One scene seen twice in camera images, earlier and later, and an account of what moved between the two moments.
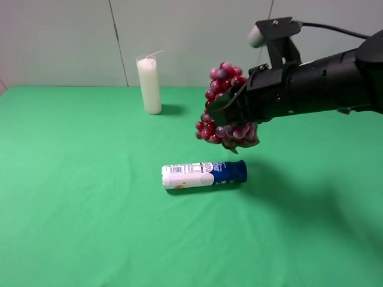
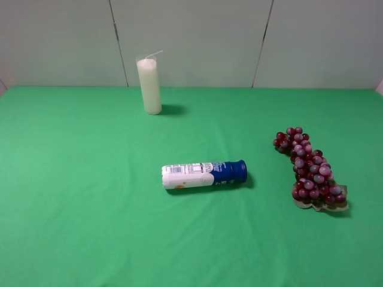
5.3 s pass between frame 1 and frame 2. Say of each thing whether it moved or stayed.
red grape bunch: moved
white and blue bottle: stayed
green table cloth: stayed
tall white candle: stayed
